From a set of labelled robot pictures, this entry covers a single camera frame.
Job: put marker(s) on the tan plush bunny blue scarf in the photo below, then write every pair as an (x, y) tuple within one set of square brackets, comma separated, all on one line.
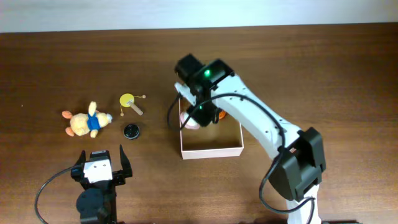
[(90, 123)]

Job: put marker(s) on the white cardboard box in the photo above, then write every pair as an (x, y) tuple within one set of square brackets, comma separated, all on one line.
[(224, 139)]

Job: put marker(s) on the yellow rattle drum toy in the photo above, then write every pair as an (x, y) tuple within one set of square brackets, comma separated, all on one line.
[(127, 100)]

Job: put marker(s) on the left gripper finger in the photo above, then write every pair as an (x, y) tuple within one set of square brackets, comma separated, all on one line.
[(82, 159), (125, 163)]

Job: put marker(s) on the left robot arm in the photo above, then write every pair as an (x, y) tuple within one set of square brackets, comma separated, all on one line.
[(97, 203)]

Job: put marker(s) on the orange lattice ball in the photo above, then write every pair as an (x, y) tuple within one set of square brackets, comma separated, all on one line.
[(222, 114)]

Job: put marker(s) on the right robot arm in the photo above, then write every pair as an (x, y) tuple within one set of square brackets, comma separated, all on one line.
[(291, 184)]

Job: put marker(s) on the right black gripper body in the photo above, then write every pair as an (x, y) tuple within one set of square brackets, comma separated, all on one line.
[(205, 112)]

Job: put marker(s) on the pink duck toy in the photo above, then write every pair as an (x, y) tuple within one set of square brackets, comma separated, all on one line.
[(191, 123)]

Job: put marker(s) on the black round cap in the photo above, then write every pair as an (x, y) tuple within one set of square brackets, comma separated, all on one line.
[(131, 131)]

